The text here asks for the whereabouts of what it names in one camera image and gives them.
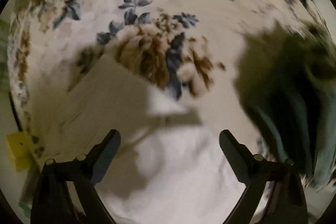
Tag white pants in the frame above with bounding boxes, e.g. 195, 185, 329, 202
43, 55, 244, 223

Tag dark green clothing pile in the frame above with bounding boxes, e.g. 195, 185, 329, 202
234, 22, 335, 188

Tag floral bed blanket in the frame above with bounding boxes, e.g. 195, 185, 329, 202
7, 0, 322, 166

